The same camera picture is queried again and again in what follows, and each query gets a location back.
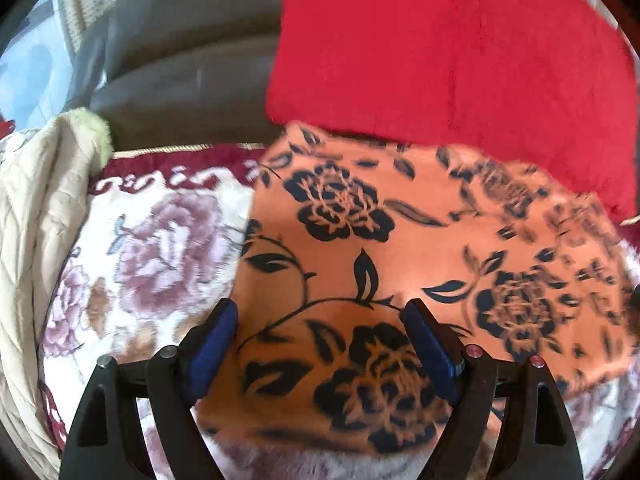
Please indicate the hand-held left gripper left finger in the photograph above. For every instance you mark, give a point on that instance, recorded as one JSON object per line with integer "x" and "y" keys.
{"x": 210, "y": 355}

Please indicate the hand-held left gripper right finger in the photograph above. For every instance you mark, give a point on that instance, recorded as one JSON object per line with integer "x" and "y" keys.
{"x": 430, "y": 355}

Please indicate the orange floral cloth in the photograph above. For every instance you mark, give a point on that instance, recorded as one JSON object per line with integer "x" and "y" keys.
{"x": 320, "y": 260}

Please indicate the floral plush blanket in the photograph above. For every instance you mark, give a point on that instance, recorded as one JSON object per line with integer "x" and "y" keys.
{"x": 160, "y": 250}

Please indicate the beige quilted jacket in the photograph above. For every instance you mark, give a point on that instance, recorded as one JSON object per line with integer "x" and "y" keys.
{"x": 40, "y": 210}

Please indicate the brown leather sofa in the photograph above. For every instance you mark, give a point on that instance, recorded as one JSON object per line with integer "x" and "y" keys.
{"x": 190, "y": 85}

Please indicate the red blanket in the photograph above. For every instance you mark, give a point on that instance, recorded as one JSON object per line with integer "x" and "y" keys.
{"x": 425, "y": 60}

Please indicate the red cardboard box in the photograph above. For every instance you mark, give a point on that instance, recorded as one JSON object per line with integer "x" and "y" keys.
{"x": 5, "y": 127}

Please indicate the white floral refrigerator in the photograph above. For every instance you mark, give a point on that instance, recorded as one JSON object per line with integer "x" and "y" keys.
{"x": 30, "y": 75}

